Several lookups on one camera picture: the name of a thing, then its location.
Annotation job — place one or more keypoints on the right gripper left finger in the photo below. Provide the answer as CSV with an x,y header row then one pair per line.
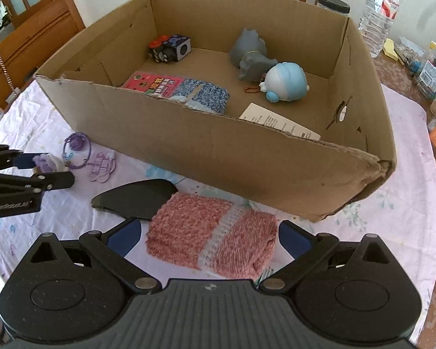
x,y
109,250

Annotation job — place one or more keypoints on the wooden cabinet door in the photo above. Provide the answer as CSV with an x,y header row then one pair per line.
x,y
39,29

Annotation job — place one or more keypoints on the purple charm keychain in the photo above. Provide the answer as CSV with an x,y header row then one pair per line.
x,y
78,153

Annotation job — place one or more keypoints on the cream carton box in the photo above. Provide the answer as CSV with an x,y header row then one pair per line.
x,y
259,115

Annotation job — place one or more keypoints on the large cardboard box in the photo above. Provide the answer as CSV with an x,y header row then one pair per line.
x,y
312,179

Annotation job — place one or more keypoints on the purple crochet flower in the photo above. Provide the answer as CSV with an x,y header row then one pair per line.
x,y
46,163

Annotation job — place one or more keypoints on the black blue toy cube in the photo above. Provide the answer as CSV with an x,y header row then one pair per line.
x,y
169,48

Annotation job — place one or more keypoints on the grey rubber toy figure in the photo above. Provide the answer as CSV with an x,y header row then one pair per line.
x,y
249,55

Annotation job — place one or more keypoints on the pink card pack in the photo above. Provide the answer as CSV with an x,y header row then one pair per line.
x,y
153,84

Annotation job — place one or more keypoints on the pink knitted sock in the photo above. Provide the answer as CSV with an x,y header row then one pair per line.
x,y
217,236

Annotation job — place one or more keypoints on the blue white squishy toy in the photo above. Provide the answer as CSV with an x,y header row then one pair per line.
x,y
285,82

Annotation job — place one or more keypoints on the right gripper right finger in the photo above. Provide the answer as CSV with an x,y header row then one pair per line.
x,y
308,252

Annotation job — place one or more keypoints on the black lid glass jar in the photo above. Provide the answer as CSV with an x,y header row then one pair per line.
x,y
337,6

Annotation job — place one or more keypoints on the clear plastic water bottle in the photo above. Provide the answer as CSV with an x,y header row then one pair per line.
x,y
376,22

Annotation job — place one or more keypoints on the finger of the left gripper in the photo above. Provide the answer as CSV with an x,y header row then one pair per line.
x,y
12,184
16,158

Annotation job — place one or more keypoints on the black glasses case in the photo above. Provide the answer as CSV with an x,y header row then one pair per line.
x,y
141,199

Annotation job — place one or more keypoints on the blue white knitted sock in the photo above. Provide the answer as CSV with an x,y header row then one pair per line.
x,y
202,95

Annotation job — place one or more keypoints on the pen holder cup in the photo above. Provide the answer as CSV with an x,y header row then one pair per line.
x,y
425,78

